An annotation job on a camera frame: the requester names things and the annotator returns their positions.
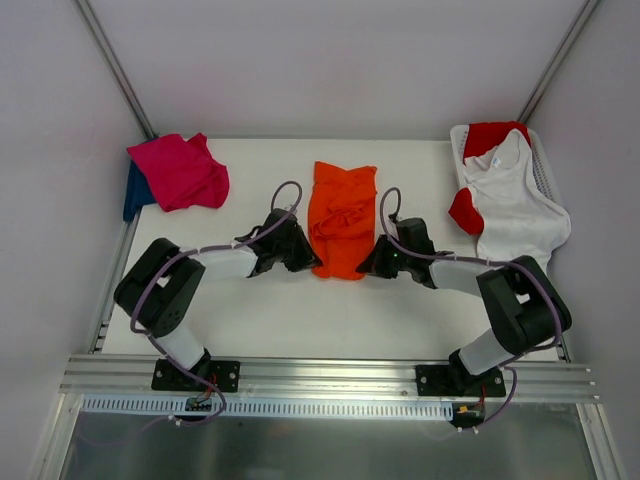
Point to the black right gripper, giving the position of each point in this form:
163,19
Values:
381,257

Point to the red t shirt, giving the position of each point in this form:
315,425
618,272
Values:
476,140

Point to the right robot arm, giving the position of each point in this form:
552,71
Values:
524,310

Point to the white slotted cable duct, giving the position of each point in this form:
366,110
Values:
272,408

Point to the dark blue t shirt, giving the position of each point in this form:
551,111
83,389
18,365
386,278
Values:
138,193

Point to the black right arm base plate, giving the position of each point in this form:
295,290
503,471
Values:
452,381

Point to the metal frame post right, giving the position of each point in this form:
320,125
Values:
561,53

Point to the aluminium mounting rail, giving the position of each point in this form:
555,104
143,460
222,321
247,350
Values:
317,379

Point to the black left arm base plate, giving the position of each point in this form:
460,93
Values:
223,374

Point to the white tank top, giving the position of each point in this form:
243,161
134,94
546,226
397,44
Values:
517,218

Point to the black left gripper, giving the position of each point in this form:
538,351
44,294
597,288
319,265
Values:
295,248

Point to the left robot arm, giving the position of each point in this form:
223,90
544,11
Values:
158,290

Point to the orange t shirt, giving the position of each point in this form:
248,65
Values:
341,219

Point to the white plastic laundry basket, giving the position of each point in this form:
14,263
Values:
542,172

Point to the metal frame post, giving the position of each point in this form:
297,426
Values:
561,53
101,39

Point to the metal frame post left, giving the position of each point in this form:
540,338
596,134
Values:
101,39

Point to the pink t shirt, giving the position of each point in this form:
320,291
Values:
182,173

